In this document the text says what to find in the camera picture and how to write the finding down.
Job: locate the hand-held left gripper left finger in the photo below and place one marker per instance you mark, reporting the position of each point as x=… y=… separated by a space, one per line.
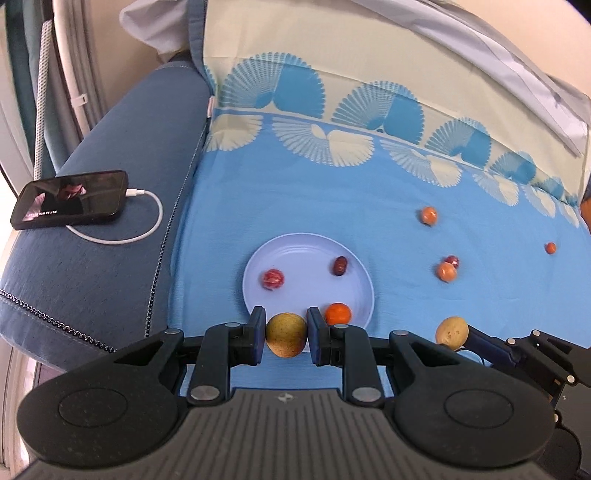
x=257 y=334

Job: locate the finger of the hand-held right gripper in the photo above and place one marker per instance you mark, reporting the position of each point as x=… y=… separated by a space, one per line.
x=487 y=348

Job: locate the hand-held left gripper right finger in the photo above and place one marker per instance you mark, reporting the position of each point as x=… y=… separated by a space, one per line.
x=316 y=337

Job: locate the yellow green fruit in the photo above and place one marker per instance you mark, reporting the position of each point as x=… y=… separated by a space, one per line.
x=286 y=334

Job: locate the orange mandarin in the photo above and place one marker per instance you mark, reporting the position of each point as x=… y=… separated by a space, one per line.
x=338 y=314
x=446 y=273
x=550 y=248
x=429 y=215

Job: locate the small yellow fruit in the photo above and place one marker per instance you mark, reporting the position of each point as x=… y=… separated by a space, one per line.
x=452 y=331

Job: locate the pale blue plate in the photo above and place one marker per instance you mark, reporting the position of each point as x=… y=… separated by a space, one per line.
x=304 y=286

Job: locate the small red fruit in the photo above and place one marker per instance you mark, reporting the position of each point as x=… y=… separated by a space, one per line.
x=273 y=279
x=453 y=261

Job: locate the dark red jujube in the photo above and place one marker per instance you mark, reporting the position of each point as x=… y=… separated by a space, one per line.
x=340 y=266

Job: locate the blue fan-print bedsheet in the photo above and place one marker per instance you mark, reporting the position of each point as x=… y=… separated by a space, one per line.
x=323 y=194

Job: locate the blue fabric sofa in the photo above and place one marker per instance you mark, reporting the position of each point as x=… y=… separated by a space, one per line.
x=115 y=161

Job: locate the white clip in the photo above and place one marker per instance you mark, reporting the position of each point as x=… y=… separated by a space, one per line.
x=210 y=107

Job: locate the black smartphone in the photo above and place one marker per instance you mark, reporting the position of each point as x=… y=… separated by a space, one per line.
x=69 y=198

